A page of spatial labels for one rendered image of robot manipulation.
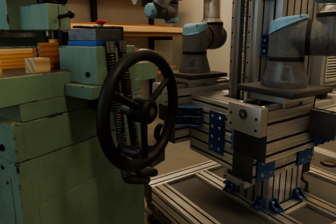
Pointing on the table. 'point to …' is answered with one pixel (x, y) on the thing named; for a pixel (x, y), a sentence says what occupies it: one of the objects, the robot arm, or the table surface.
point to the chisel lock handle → (67, 15)
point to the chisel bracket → (43, 18)
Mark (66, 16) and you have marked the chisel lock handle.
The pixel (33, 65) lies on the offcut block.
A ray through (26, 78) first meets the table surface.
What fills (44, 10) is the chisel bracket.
